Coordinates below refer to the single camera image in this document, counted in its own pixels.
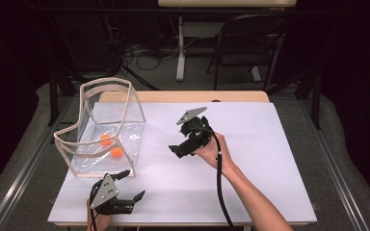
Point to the white-legged desk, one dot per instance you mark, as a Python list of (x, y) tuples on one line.
[(180, 48)]

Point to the orange ball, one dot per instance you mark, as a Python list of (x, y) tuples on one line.
[(106, 140), (117, 152)]

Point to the white table sheet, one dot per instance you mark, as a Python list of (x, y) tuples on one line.
[(173, 192)]

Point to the black folding chair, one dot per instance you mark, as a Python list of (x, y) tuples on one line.
[(250, 35)]

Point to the person's right hand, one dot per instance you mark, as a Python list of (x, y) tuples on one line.
[(212, 154)]

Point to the black stand post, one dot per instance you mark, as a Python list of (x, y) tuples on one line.
[(53, 96), (317, 102)]

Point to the metal floor rail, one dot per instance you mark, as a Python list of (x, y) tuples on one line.
[(334, 166), (29, 163)]

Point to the dark table grommet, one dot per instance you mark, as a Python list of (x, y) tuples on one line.
[(216, 100)]

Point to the person's left hand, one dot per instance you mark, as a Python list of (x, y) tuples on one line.
[(97, 223)]

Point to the clear plastic bin beige trim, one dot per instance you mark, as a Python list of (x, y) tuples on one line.
[(125, 134)]

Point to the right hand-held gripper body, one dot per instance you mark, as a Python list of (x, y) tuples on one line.
[(197, 138)]

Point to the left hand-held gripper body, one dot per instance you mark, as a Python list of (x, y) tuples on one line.
[(104, 194)]

